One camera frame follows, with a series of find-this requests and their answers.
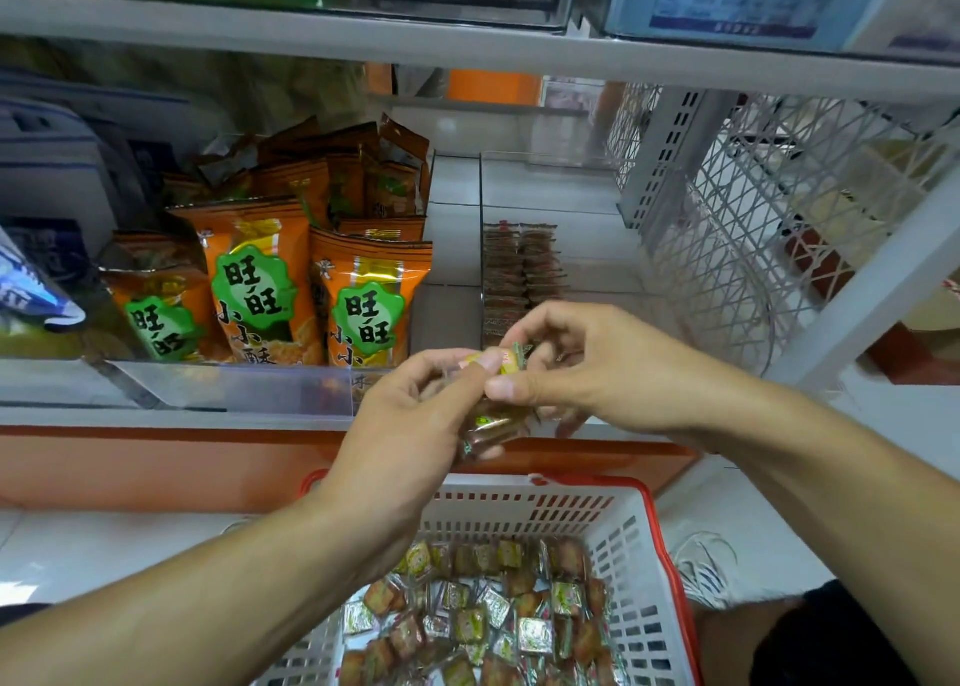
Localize person's left hand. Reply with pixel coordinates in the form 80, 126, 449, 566
312, 348, 527, 560

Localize person's right shoe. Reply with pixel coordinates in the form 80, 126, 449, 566
672, 528, 740, 608

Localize person's right forearm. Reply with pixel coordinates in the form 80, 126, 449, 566
727, 385, 960, 686

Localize blue product box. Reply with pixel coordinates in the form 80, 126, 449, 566
600, 0, 909, 50

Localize bundle of snack packets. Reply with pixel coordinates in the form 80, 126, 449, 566
450, 345, 539, 462

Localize pile of small snack packets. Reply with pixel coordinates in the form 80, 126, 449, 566
337, 535, 617, 686

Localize white basket with red rim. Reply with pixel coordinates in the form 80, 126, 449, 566
255, 471, 704, 686

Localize blue white snack bag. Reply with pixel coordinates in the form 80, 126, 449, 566
0, 228, 89, 332

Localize group of orange snack bags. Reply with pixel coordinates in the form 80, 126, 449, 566
97, 112, 437, 368

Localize person's right leg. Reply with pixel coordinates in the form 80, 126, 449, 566
693, 603, 797, 686

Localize row of small snack packets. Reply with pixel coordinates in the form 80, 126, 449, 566
481, 222, 564, 342

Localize white metal shelf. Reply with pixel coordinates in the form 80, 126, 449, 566
0, 0, 960, 440

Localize person's black shorts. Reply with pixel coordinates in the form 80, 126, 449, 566
0, 580, 924, 686

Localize person's right hand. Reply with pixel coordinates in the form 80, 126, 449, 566
483, 300, 759, 443

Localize clear plastic shelf front guard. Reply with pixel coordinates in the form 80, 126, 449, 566
0, 360, 362, 414

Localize white perforated side panel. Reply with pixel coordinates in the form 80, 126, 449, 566
604, 85, 960, 377

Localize person's left forearm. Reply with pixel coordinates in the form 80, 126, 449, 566
0, 505, 377, 686

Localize orange shelf base panel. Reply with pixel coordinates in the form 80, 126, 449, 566
0, 426, 699, 515

